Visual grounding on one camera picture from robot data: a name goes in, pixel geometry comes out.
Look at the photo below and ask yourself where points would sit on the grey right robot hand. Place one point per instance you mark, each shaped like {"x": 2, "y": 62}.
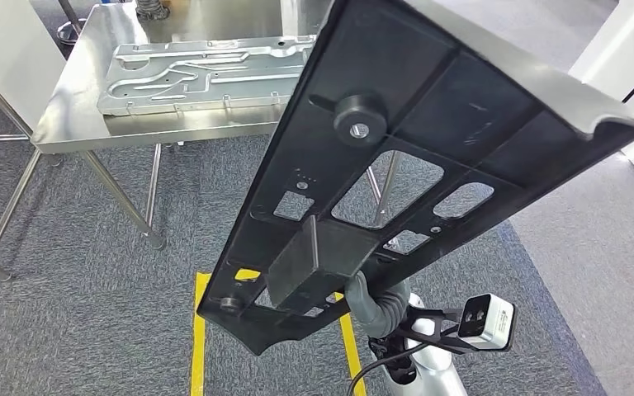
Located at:
{"x": 356, "y": 298}

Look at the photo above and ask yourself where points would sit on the black plastic car part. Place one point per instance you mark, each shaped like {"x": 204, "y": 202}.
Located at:
{"x": 459, "y": 109}

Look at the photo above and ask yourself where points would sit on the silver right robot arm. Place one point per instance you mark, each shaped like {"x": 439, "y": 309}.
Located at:
{"x": 437, "y": 377}

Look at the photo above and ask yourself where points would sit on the stainless steel workbench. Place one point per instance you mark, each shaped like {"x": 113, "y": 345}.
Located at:
{"x": 76, "y": 109}

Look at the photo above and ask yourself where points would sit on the yellow floor tape rectangle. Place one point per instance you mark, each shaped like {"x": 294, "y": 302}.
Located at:
{"x": 198, "y": 339}

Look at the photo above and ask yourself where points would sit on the grey metal fixture plate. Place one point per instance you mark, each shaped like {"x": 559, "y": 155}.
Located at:
{"x": 196, "y": 82}

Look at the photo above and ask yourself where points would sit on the steel side table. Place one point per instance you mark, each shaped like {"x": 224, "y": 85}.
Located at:
{"x": 10, "y": 207}

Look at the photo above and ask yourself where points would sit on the white cabinet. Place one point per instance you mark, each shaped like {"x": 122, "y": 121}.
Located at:
{"x": 10, "y": 54}

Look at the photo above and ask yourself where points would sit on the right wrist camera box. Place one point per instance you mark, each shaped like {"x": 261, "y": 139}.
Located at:
{"x": 486, "y": 322}

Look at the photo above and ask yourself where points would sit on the chrome stanchion post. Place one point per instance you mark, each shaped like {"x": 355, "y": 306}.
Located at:
{"x": 68, "y": 34}

